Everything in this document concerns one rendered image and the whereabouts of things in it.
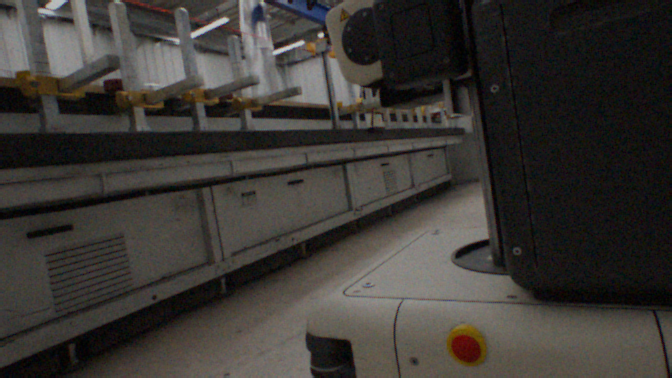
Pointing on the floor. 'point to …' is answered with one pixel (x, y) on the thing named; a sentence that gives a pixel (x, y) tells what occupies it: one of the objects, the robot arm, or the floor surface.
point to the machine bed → (175, 232)
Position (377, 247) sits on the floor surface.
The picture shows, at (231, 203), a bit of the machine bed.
